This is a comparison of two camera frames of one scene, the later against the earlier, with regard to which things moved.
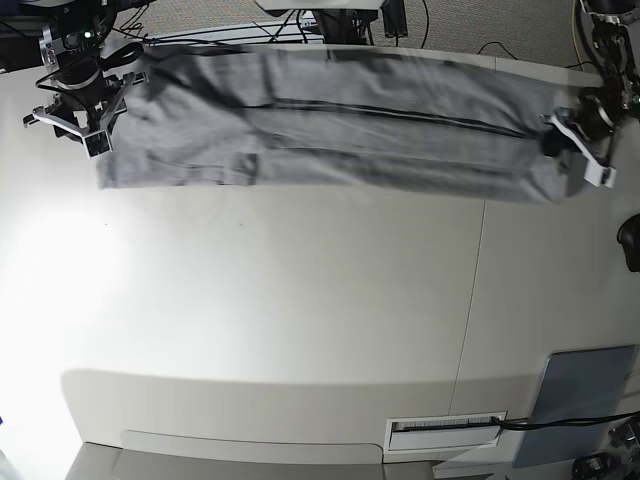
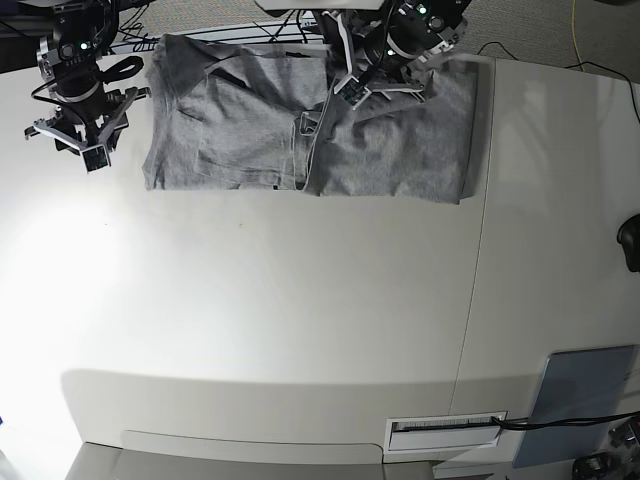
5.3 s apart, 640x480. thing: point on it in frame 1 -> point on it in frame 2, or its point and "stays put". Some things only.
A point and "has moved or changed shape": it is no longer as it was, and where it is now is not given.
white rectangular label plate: [442, 432] stays put
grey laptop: [576, 384] stays put
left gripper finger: [612, 149] -> [392, 87]
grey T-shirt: [210, 116] has moved or changed shape
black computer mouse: [629, 236] stays put
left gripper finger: [593, 168] -> [349, 76]
